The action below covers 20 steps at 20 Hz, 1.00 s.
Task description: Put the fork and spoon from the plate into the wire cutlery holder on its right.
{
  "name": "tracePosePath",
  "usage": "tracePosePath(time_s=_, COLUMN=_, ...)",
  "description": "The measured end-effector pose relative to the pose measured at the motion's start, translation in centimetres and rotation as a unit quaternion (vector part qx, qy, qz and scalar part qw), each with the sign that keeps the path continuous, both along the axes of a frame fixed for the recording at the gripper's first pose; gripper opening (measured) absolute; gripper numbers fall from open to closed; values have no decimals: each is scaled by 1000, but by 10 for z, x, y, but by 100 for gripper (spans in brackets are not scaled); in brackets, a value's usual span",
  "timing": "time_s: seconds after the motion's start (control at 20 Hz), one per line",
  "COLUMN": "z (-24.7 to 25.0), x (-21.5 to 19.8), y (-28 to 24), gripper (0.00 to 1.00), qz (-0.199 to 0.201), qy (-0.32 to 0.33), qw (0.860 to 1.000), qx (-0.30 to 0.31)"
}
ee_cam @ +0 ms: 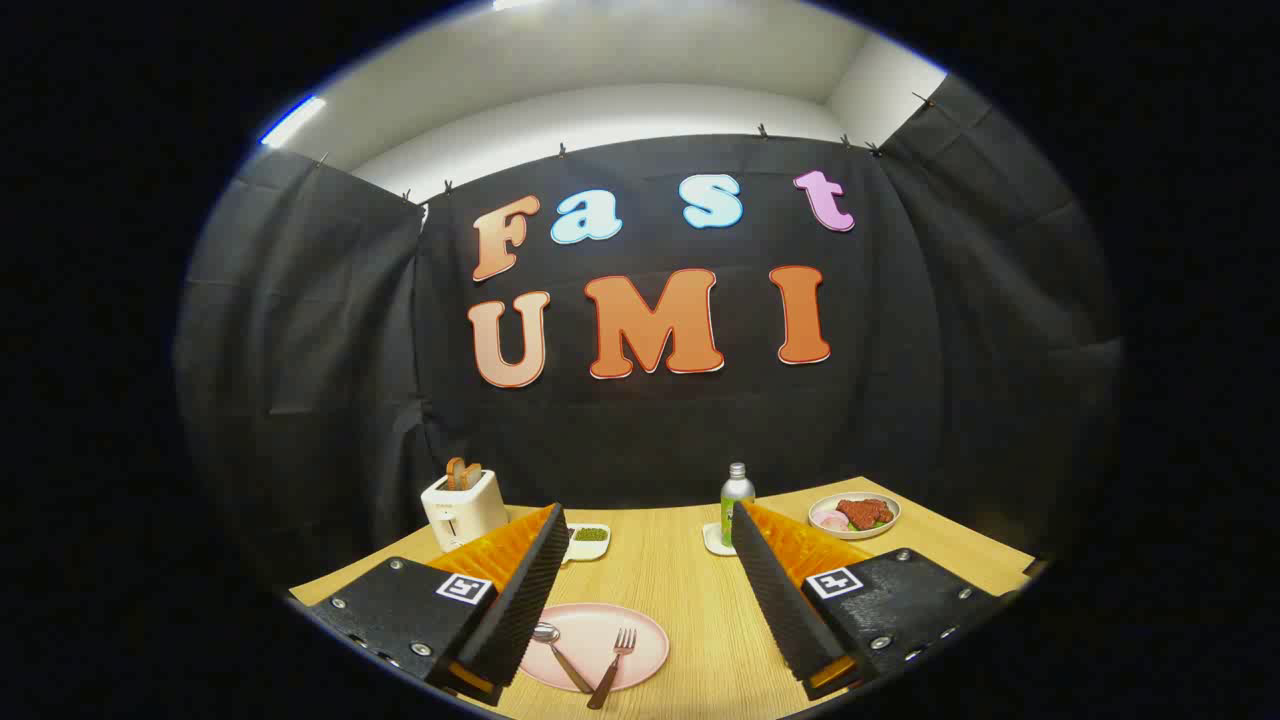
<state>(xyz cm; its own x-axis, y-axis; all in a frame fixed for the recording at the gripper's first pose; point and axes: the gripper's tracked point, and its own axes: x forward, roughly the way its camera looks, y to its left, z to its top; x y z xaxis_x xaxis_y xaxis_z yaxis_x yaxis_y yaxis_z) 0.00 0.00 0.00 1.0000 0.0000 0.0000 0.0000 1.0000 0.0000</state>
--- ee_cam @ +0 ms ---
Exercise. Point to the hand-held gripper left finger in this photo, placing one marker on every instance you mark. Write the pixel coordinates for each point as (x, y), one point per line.
(520, 610)

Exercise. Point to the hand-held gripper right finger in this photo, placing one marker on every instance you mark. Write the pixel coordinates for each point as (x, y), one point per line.
(775, 590)

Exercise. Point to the pink plate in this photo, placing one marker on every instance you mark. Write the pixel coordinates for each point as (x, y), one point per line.
(590, 632)

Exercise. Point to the white square coaster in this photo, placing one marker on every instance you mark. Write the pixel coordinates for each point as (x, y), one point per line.
(715, 543)

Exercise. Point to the pink ham slice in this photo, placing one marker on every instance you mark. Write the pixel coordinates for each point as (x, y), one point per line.
(826, 513)
(833, 523)

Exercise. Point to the white divided dish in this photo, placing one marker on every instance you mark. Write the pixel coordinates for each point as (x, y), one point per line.
(598, 551)

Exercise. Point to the green vegetable garnish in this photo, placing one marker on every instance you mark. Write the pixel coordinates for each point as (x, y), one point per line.
(852, 528)

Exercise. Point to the green soda bottle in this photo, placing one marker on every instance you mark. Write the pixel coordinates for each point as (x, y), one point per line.
(738, 495)

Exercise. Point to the green bean pile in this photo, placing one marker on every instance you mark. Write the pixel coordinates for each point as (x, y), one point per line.
(591, 534)

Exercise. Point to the white toaster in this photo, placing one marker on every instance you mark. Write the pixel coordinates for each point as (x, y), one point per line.
(465, 512)

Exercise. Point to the red-brown meat piece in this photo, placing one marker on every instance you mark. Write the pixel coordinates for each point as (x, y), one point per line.
(866, 512)

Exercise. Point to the white food plate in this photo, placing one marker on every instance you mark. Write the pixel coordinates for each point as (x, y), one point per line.
(885, 525)

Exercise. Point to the brown toast slice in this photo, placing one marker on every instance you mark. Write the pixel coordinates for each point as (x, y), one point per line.
(462, 472)

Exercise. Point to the black backdrop cloth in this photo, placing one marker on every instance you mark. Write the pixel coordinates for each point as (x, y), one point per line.
(650, 430)

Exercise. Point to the ceiling light strip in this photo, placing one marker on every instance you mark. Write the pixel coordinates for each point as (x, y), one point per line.
(515, 3)
(292, 121)

